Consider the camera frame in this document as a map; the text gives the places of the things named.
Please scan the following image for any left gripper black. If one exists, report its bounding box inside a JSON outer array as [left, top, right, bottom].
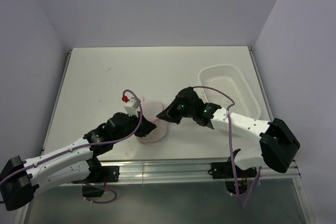
[[112, 110, 156, 143]]

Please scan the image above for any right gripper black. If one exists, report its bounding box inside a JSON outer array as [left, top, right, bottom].
[[157, 97, 195, 124]]

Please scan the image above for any white mesh laundry bag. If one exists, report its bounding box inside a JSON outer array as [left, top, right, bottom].
[[136, 97, 167, 143]]

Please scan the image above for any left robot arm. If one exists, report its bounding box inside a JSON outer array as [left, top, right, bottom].
[[1, 112, 156, 211]]

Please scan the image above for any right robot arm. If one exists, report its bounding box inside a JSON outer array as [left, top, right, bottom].
[[156, 87, 300, 177]]

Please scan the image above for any white perforated plastic basket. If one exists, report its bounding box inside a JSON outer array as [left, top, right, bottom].
[[198, 65, 261, 119]]

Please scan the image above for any aluminium rail frame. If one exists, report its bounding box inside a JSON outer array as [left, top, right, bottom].
[[26, 157, 301, 185]]

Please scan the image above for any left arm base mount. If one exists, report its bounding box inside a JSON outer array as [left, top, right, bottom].
[[79, 157, 120, 204]]

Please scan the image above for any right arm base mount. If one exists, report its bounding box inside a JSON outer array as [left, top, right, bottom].
[[207, 157, 257, 195]]

